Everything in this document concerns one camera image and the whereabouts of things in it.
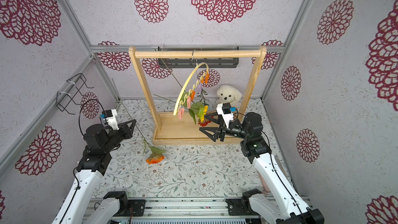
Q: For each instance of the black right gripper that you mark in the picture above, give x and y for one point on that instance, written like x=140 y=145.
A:
x=224 y=131

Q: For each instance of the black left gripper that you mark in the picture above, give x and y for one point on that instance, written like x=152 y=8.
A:
x=127 y=131

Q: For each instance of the pink clothes peg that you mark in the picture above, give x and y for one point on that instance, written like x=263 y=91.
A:
x=181 y=112

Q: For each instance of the orange artificial flower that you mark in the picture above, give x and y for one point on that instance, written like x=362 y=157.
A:
x=157 y=154

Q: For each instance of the light blue carnation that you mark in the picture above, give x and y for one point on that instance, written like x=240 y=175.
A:
x=202 y=97

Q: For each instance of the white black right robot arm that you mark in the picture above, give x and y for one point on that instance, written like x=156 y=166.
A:
x=288 y=207

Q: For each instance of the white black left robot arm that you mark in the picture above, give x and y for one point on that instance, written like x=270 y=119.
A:
x=101 y=141

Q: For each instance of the white plush dog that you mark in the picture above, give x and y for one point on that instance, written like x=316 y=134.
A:
x=229 y=94

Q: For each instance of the pink box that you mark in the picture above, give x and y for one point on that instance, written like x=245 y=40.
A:
x=266 y=189

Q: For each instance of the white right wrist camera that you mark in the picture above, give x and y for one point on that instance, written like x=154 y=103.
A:
x=227 y=112

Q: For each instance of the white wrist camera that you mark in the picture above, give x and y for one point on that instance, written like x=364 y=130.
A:
x=110 y=118
x=227 y=112

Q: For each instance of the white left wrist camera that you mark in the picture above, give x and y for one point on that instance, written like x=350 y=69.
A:
x=110 y=118

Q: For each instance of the black wire wall rack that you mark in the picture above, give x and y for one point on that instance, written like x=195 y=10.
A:
x=65 y=98

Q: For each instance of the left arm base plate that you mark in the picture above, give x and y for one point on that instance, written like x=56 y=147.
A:
x=129 y=208

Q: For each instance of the aluminium front rail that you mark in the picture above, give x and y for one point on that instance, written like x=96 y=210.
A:
x=200 y=207

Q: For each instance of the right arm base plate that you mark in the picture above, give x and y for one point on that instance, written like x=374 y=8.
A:
x=240 y=207

